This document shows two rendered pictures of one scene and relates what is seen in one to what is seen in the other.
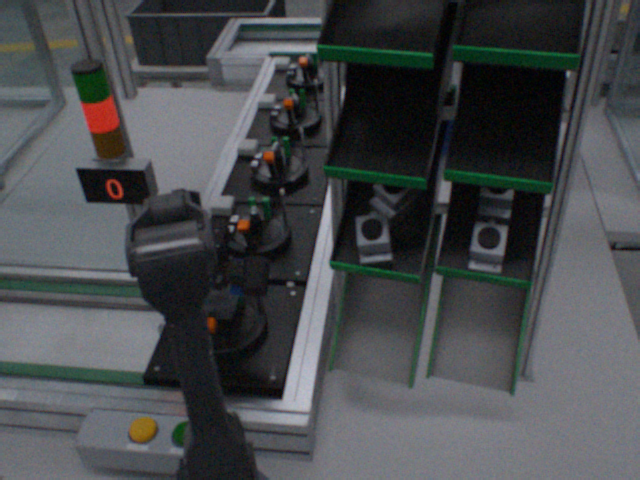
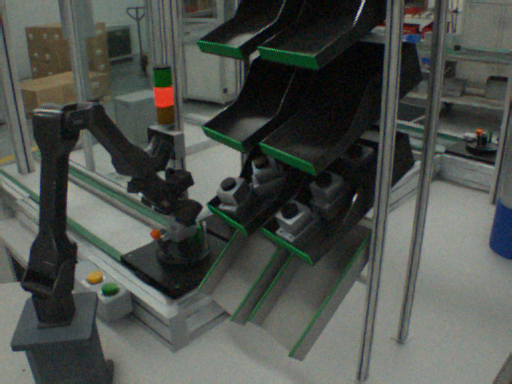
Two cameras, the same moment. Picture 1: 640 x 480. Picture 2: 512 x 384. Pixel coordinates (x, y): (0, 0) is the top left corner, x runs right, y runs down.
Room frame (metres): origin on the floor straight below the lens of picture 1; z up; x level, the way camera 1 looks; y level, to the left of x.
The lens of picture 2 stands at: (0.02, -0.60, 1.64)
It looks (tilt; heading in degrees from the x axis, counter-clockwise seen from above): 24 degrees down; 34
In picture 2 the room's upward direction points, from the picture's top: 1 degrees counter-clockwise
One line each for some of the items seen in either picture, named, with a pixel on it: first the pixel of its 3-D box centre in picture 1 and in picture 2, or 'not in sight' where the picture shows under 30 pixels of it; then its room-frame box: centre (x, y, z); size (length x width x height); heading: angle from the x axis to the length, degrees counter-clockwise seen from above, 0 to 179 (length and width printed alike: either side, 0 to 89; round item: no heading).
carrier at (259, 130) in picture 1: (294, 107); not in sight; (1.55, 0.03, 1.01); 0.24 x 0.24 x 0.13; 80
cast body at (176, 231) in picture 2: (222, 287); (183, 221); (0.82, 0.17, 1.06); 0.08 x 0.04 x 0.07; 170
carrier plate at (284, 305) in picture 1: (229, 332); (184, 258); (0.81, 0.17, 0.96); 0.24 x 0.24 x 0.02; 80
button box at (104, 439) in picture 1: (147, 442); (97, 288); (0.62, 0.29, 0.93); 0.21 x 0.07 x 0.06; 80
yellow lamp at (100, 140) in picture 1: (107, 138); (165, 113); (0.96, 0.33, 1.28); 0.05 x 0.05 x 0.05
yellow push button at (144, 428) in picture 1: (143, 430); (95, 278); (0.62, 0.29, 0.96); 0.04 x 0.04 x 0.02
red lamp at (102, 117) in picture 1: (100, 111); (163, 95); (0.96, 0.33, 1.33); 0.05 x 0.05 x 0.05
